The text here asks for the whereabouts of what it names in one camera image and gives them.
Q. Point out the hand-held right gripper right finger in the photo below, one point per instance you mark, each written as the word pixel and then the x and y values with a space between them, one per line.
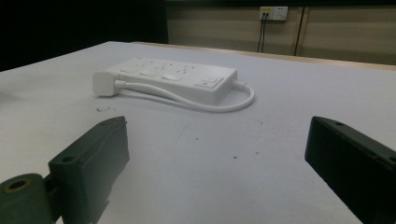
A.
pixel 355 165

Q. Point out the white power plug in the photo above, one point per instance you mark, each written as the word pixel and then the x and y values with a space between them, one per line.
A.
pixel 103 84

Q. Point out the white wall socket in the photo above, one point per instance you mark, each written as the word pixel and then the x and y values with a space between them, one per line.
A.
pixel 280 13

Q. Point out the yellow-white wall socket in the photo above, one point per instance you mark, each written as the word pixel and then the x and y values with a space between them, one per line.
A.
pixel 266 12

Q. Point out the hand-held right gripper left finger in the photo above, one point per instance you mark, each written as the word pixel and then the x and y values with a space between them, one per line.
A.
pixel 90 161

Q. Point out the white power strip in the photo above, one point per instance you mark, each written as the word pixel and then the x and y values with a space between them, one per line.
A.
pixel 183 77

